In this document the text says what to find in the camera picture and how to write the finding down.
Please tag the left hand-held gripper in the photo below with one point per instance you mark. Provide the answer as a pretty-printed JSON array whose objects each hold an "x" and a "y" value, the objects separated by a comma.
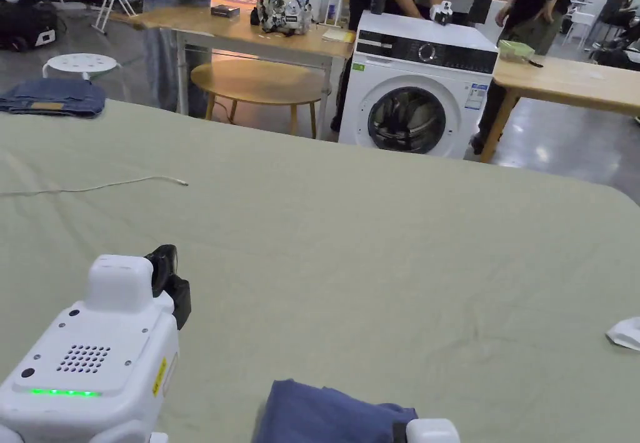
[{"x": 95, "y": 363}]

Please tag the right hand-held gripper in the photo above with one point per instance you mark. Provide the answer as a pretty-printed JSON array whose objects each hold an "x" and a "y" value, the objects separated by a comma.
[{"x": 432, "y": 430}]

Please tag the dark blue shirt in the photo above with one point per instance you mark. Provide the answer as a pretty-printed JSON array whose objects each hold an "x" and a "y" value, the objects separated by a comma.
[{"x": 320, "y": 413}]

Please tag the bed with pale green sheet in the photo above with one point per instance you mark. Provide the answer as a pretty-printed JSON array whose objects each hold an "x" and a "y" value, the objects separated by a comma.
[{"x": 350, "y": 263}]

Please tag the small white object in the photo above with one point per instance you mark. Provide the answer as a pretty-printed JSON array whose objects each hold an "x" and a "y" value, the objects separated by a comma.
[{"x": 626, "y": 332}]

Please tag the folded blue jeans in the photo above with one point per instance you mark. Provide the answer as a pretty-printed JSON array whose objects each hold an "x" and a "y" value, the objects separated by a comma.
[{"x": 55, "y": 95}]

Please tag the white washing machine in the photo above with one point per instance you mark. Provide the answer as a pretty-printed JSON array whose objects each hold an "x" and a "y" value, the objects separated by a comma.
[{"x": 415, "y": 98}]

